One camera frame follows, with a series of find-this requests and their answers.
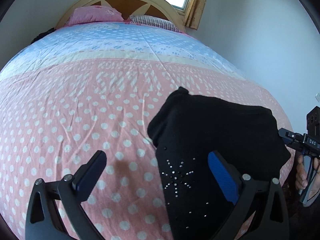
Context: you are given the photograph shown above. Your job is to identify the dark object beside bed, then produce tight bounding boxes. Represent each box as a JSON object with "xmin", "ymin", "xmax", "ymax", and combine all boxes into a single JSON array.
[{"xmin": 30, "ymin": 28, "xmax": 56, "ymax": 44}]

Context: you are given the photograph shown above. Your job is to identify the polka dot bed sheet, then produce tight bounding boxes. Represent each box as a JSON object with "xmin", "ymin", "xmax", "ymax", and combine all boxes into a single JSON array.
[{"xmin": 1, "ymin": 23, "xmax": 291, "ymax": 239}]

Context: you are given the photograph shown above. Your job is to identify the yellow right curtain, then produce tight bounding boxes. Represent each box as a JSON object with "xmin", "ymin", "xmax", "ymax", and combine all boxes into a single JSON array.
[{"xmin": 183, "ymin": 0, "xmax": 206, "ymax": 30}]

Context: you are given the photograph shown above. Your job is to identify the striped pillow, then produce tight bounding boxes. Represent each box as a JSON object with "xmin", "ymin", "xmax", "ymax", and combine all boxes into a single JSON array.
[{"xmin": 129, "ymin": 15, "xmax": 182, "ymax": 33}]

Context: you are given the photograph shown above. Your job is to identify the person's right hand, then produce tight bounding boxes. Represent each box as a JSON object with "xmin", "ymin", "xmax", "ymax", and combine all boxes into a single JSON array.
[{"xmin": 294, "ymin": 153, "xmax": 320, "ymax": 204}]

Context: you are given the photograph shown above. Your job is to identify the black pants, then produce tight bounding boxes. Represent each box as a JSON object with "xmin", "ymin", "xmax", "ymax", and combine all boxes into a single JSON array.
[{"xmin": 148, "ymin": 88, "xmax": 291, "ymax": 239}]

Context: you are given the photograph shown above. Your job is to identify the pink pillow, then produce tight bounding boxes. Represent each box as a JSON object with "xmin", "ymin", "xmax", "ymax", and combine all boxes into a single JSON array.
[{"xmin": 65, "ymin": 5, "xmax": 124, "ymax": 27}]

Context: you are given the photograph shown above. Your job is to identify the cream wooden headboard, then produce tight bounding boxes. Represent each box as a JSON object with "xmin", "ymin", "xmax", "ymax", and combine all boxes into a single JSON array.
[{"xmin": 56, "ymin": 0, "xmax": 185, "ymax": 32}]

